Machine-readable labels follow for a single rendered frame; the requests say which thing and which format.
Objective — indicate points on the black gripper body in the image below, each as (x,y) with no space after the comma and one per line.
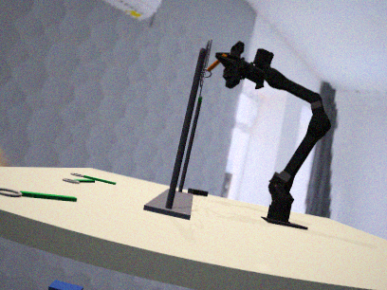
(242,67)

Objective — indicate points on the orange handle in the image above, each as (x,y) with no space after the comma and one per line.
(213,66)

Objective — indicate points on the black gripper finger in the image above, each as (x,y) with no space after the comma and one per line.
(229,64)
(229,55)

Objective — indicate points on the blue block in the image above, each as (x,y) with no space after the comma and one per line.
(59,285)

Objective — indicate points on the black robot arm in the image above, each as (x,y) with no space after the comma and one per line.
(281,183)

